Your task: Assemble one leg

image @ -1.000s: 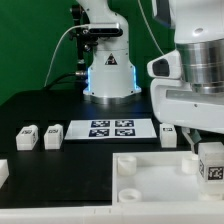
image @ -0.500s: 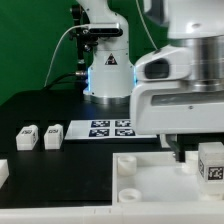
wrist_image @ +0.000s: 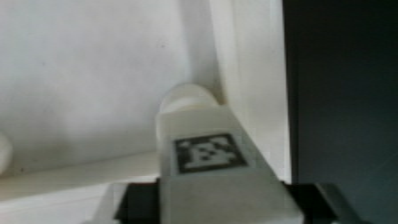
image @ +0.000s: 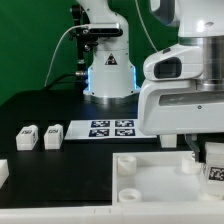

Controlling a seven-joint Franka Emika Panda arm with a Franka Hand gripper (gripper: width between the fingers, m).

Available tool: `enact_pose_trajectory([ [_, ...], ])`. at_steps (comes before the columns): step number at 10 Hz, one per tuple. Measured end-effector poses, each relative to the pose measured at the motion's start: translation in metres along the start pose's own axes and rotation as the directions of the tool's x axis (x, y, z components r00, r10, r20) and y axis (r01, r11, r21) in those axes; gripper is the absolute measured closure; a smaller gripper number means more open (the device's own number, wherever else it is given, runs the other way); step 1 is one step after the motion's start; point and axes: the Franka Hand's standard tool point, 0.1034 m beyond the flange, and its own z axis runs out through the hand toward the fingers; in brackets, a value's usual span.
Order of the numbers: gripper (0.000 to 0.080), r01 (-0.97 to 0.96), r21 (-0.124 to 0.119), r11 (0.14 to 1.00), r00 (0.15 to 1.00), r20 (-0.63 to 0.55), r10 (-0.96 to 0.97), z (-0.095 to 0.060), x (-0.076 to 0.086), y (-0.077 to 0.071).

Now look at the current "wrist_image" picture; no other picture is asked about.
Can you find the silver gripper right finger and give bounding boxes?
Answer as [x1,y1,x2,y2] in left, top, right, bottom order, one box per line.
[285,183,372,224]

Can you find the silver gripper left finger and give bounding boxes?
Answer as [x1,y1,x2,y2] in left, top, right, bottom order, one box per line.
[114,182,160,224]

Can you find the white leg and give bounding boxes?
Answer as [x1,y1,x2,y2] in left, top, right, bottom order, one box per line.
[157,84,304,224]

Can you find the white square tabletop part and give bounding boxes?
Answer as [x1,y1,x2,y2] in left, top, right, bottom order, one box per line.
[0,0,292,224]

